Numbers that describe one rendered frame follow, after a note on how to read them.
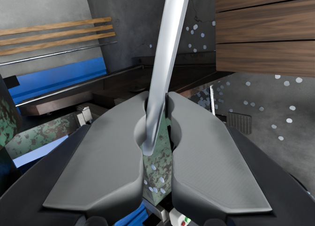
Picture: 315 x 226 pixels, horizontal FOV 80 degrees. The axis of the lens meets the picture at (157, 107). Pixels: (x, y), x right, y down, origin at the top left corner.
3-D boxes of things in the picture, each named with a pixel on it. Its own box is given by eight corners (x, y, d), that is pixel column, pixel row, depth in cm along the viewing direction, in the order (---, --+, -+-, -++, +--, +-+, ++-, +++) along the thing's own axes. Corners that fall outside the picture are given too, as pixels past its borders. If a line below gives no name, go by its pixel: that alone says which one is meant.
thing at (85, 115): (88, 106, 75) (62, 116, 69) (100, 142, 81) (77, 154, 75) (82, 104, 80) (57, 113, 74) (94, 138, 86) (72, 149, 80)
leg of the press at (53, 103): (242, 48, 93) (47, 127, 40) (242, 71, 97) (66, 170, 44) (133, 57, 160) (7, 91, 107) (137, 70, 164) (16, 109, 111)
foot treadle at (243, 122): (255, 111, 88) (251, 116, 85) (255, 130, 92) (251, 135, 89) (166, 98, 131) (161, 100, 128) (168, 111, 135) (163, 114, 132)
